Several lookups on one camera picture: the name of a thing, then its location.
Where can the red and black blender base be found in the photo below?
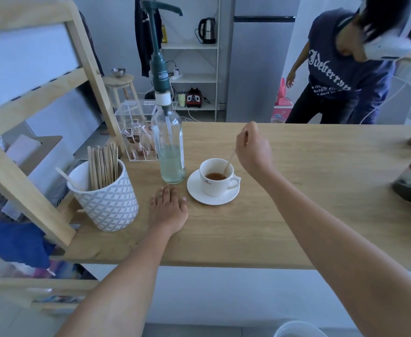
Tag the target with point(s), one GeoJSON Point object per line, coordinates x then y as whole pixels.
{"type": "Point", "coordinates": [194, 98]}

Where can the clear acrylic organiser box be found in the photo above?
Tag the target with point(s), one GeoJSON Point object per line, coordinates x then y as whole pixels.
{"type": "Point", "coordinates": [131, 115]}

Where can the light wooden shelf frame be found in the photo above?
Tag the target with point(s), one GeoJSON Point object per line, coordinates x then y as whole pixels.
{"type": "Point", "coordinates": [30, 101]}

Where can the black electric kettle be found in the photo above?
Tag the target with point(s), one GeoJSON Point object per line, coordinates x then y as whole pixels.
{"type": "Point", "coordinates": [207, 30]}

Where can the white saucer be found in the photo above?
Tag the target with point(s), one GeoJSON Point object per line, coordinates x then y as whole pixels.
{"type": "Point", "coordinates": [195, 191]}

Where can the wooden stirrer stick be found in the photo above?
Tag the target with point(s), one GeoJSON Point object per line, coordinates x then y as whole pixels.
{"type": "Point", "coordinates": [230, 159]}

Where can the yellow bottle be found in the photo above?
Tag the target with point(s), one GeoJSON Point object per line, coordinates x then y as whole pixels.
{"type": "Point", "coordinates": [164, 35]}

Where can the person's right fingers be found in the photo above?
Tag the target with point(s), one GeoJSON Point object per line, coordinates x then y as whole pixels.
{"type": "Point", "coordinates": [249, 131]}

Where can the blue cloth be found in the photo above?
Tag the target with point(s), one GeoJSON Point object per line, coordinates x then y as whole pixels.
{"type": "Point", "coordinates": [12, 242]}

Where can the white headset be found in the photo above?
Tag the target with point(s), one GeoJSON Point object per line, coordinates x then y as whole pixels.
{"type": "Point", "coordinates": [388, 45]}

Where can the person's left hand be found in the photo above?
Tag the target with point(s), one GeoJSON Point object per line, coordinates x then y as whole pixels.
{"type": "Point", "coordinates": [169, 213]}

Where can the white coffee cup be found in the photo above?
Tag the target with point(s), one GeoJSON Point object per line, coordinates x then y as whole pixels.
{"type": "Point", "coordinates": [215, 184]}

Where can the person's left forearm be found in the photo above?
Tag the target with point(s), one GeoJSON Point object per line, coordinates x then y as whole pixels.
{"type": "Point", "coordinates": [121, 287]}

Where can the white metal shelf rack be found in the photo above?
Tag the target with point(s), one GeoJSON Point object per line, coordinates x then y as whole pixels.
{"type": "Point", "coordinates": [205, 78]}

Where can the pink plastic item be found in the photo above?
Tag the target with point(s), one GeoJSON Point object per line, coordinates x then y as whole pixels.
{"type": "Point", "coordinates": [282, 105]}

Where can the white power strip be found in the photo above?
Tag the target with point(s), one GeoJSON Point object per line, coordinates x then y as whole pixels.
{"type": "Point", "coordinates": [175, 74]}

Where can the pale green cup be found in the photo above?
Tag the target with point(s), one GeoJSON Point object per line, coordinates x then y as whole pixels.
{"type": "Point", "coordinates": [181, 100]}

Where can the bundle of wooden stirrers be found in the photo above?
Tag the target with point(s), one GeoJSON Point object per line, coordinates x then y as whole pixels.
{"type": "Point", "coordinates": [103, 166]}

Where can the clear glass syrup bottle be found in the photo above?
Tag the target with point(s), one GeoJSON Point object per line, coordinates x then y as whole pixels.
{"type": "Point", "coordinates": [172, 154]}

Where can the round wooden stool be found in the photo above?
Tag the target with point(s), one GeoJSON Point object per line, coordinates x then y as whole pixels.
{"type": "Point", "coordinates": [119, 85]}

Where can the row of brown sachets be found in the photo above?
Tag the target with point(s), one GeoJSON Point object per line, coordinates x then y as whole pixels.
{"type": "Point", "coordinates": [138, 138]}

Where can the person's left thumb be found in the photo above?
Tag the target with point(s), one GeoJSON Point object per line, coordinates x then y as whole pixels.
{"type": "Point", "coordinates": [183, 200]}

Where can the person's right forearm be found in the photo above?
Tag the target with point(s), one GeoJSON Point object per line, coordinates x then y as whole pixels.
{"type": "Point", "coordinates": [335, 249]}

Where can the brown coffee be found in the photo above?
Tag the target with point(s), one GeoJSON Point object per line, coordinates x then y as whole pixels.
{"type": "Point", "coordinates": [215, 176]}

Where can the dark green pump dispenser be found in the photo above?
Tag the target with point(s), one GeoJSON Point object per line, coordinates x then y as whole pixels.
{"type": "Point", "coordinates": [159, 70]}

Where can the hanging dark garment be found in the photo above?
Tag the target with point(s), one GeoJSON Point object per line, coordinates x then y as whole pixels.
{"type": "Point", "coordinates": [145, 35]}

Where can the white patterned ceramic mug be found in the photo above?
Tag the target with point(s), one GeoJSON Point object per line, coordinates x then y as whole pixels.
{"type": "Point", "coordinates": [109, 207]}

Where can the person's right hand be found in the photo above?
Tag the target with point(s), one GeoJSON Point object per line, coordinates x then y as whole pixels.
{"type": "Point", "coordinates": [255, 154]}

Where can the grey refrigerator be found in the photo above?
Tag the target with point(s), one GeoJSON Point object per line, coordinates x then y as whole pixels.
{"type": "Point", "coordinates": [258, 66]}

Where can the white bowl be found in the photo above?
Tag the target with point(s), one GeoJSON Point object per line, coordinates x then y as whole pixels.
{"type": "Point", "coordinates": [298, 329]}

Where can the small metal bowl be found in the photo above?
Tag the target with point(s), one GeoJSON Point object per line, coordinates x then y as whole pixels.
{"type": "Point", "coordinates": [118, 72]}

